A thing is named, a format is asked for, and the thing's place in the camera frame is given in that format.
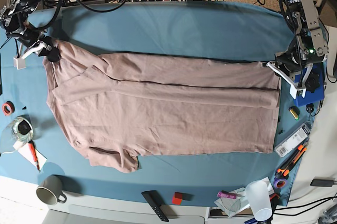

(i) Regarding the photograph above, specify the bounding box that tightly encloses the grey ceramic mug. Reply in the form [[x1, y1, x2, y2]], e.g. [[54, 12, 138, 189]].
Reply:
[[36, 175, 67, 206]]

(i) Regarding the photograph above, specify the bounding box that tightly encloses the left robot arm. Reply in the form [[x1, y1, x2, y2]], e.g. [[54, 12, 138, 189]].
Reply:
[[267, 0, 329, 99]]

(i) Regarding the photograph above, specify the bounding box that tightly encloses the pink t-shirt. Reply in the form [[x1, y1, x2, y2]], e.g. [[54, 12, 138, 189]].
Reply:
[[44, 40, 281, 173]]

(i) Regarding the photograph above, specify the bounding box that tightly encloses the red tape roll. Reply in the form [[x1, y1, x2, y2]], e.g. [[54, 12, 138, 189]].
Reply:
[[2, 101, 15, 116]]

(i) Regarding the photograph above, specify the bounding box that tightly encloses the clear tape roll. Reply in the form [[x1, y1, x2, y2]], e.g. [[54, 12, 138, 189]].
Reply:
[[8, 116, 34, 143]]

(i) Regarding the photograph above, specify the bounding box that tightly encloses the white paper note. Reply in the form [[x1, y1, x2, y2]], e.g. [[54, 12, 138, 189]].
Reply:
[[18, 142, 47, 172]]

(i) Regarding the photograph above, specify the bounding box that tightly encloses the blue table cloth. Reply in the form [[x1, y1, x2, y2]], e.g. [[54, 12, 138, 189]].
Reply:
[[0, 0, 329, 207]]

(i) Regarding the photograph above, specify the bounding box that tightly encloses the frosted plastic cup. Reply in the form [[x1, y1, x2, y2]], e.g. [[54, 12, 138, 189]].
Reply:
[[245, 180, 272, 222]]

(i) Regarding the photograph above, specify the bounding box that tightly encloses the red pen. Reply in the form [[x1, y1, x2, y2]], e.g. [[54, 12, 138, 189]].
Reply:
[[28, 140, 41, 172]]

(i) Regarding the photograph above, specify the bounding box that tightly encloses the black knob gear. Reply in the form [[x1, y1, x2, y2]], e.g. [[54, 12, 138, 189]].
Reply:
[[305, 72, 320, 93]]

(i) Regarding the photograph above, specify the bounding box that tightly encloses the purple tape roll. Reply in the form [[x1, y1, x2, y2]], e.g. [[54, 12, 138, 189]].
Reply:
[[273, 178, 287, 189]]

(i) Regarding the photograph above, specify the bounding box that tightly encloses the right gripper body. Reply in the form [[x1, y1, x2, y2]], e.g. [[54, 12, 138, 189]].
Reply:
[[13, 34, 56, 70]]

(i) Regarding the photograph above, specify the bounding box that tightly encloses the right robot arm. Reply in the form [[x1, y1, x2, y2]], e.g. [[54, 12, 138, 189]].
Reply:
[[1, 0, 62, 70]]

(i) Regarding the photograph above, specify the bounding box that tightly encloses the yellow green battery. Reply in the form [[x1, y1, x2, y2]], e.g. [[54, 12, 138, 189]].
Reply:
[[288, 106, 300, 120]]

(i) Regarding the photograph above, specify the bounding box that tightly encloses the red cube block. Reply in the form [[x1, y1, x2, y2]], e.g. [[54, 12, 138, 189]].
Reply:
[[172, 192, 183, 205]]

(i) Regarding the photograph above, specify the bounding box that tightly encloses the black remote control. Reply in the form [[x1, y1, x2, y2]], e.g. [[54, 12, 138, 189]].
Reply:
[[141, 191, 169, 222]]

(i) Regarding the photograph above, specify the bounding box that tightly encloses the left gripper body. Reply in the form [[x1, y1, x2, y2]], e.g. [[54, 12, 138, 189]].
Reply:
[[266, 59, 314, 99]]

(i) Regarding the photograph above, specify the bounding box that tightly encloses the clear plastic bit case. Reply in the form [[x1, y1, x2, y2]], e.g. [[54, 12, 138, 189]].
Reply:
[[274, 121, 312, 157]]

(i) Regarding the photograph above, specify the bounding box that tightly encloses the purple marker pen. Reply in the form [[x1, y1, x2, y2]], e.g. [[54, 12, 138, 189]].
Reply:
[[217, 191, 237, 199]]

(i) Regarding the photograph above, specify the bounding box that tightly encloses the orange black utility knife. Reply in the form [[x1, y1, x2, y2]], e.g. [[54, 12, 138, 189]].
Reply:
[[275, 142, 308, 179]]

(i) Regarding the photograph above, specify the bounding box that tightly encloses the blue plastic box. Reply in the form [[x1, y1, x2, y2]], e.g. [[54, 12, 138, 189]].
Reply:
[[294, 63, 325, 107]]

